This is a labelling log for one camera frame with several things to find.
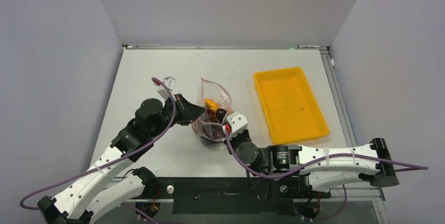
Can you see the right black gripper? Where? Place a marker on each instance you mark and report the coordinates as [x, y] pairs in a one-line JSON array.
[[246, 132]]

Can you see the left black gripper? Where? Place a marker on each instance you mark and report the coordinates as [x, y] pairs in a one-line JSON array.
[[188, 112]]

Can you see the yellow bell pepper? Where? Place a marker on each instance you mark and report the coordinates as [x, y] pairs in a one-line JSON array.
[[211, 105]]

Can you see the clear zip top bag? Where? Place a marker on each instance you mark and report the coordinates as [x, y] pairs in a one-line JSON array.
[[211, 90]]

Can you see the yellow plastic tray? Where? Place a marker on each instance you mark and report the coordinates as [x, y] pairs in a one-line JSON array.
[[290, 108]]

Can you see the long purple eggplant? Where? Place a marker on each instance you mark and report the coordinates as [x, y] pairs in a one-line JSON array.
[[220, 114]]

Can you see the red grape bunch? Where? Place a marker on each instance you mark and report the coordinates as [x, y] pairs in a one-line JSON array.
[[212, 130]]

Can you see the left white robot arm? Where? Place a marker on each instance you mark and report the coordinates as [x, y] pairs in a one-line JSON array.
[[87, 199]]

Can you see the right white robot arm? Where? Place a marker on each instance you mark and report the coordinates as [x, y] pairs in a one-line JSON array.
[[317, 169]]

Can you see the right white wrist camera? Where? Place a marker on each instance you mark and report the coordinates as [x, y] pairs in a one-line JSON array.
[[235, 124]]

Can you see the aluminium frame rail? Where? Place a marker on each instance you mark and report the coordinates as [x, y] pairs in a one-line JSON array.
[[179, 152]]

